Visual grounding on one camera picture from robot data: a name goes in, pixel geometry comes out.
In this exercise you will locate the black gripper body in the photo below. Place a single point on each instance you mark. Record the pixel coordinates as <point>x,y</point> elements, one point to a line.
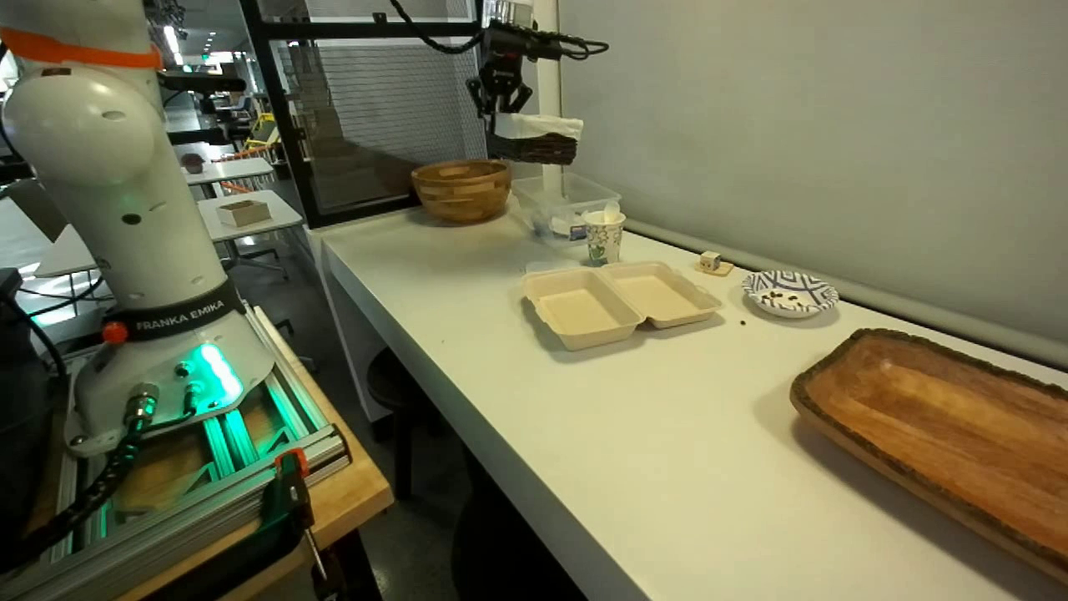
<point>508,55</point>

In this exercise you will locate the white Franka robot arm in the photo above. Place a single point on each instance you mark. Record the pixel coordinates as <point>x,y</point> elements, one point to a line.
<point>122,202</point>

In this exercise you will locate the large wooden bowl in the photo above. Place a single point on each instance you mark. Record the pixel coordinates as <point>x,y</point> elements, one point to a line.
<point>461,187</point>

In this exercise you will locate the clear plastic container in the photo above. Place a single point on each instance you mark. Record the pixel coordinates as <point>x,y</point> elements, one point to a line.
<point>561,202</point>

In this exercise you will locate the black framed glass partition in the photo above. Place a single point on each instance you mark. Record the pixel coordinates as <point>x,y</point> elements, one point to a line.
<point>354,121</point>

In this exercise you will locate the patterned paper cup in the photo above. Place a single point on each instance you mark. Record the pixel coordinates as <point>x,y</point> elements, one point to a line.
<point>603,235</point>

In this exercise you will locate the beige open clamshell box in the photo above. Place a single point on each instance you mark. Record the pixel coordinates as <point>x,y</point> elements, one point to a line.
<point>619,303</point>

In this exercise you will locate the white desk with tray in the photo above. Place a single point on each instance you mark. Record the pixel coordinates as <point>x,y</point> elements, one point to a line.
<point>252,214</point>

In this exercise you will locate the small beige object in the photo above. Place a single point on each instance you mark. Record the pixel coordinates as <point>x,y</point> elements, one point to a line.
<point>716,266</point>

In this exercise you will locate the small patterned plate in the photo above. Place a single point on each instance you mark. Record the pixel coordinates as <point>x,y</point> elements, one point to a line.
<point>789,296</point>

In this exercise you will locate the black orange clamp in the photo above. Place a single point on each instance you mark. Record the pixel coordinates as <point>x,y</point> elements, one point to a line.
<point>296,512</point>

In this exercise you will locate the robot mounting platform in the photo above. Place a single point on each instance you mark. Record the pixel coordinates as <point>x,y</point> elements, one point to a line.
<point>221,480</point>

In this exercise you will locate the brown wooden rectangular tray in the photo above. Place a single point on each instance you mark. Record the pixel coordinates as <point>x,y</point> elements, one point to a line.
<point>947,434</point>

